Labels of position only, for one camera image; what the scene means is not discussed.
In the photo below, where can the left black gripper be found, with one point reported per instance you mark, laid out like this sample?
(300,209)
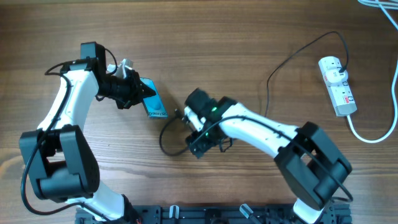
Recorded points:
(137,93)

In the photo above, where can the white USB charger plug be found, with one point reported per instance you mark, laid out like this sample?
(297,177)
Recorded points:
(334,77)

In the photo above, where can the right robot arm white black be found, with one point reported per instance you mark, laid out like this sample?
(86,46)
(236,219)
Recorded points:
(311,164)

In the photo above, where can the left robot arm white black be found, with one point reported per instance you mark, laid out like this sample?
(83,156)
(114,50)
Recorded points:
(60,169)

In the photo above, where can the white power strip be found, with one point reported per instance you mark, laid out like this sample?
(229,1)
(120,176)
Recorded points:
(341,96)

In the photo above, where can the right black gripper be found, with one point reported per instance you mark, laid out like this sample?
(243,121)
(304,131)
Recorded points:
(203,144)

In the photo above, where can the blue Galaxy smartphone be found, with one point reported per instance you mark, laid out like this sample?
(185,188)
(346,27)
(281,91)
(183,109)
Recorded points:
(154,106)

